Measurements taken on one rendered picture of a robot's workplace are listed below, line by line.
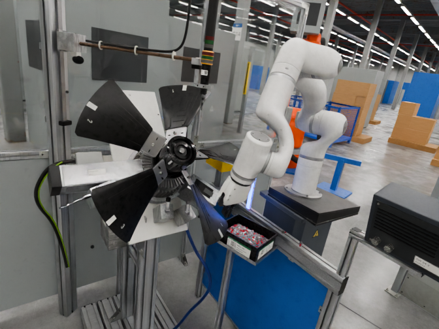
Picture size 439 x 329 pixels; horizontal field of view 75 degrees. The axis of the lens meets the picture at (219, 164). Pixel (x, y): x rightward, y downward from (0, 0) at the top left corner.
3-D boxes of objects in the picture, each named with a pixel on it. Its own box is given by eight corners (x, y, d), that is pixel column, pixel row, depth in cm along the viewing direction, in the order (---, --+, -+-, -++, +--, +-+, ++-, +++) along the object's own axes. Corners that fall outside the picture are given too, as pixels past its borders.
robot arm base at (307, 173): (296, 184, 159) (304, 152, 155) (328, 196, 146) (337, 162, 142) (276, 188, 146) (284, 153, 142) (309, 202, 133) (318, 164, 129)
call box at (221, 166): (205, 164, 167) (207, 147, 164) (219, 163, 173) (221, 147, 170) (220, 175, 155) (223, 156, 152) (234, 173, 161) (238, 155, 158)
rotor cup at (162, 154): (155, 181, 108) (168, 170, 98) (147, 146, 111) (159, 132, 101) (189, 177, 116) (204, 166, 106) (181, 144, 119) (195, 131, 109)
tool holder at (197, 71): (186, 85, 104) (189, 57, 101) (194, 85, 110) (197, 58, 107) (209, 89, 101) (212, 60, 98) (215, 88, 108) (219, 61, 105)
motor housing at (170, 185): (135, 203, 116) (145, 195, 106) (125, 151, 122) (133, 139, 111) (184, 194, 130) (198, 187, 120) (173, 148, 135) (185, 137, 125)
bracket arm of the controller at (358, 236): (347, 235, 101) (350, 228, 100) (352, 233, 103) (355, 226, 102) (421, 278, 84) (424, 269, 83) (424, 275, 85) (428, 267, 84)
